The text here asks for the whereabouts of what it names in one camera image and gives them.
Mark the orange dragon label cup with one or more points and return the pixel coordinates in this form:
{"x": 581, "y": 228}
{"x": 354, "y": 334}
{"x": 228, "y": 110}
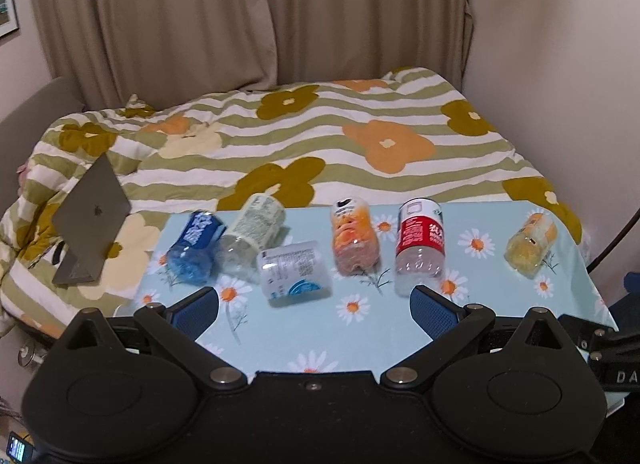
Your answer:
{"x": 354, "y": 242}

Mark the yellow label clear cup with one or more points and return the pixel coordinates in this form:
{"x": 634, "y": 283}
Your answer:
{"x": 526, "y": 250}

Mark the beige curtain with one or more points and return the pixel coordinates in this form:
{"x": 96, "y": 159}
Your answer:
{"x": 170, "y": 51}

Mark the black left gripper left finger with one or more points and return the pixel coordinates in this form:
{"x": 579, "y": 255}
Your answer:
{"x": 175, "y": 329}

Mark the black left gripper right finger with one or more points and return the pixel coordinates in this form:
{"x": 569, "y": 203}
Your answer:
{"x": 454, "y": 331}

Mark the daisy print blue tablecloth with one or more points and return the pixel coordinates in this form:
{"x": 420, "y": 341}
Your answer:
{"x": 362, "y": 323}

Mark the grey bed headboard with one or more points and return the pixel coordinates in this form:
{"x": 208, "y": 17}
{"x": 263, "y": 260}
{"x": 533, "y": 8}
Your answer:
{"x": 22, "y": 129}

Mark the red label clear cup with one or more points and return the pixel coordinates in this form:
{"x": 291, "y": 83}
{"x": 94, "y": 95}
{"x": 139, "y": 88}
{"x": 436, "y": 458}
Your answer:
{"x": 420, "y": 246}

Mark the grey laptop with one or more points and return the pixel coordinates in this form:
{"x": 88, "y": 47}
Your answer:
{"x": 88, "y": 221}

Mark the striped floral bed quilt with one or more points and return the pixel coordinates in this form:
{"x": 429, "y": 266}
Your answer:
{"x": 407, "y": 134}

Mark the framed wall picture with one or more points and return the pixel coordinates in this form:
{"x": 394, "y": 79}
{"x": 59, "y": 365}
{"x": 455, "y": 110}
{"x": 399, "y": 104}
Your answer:
{"x": 8, "y": 18}

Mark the small lit device screen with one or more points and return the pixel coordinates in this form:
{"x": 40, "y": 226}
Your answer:
{"x": 19, "y": 450}

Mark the pale green label cup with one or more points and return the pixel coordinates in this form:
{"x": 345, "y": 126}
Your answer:
{"x": 255, "y": 228}

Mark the white blue label cup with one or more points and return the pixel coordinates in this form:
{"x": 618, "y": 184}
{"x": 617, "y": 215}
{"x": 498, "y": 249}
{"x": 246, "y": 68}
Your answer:
{"x": 292, "y": 273}

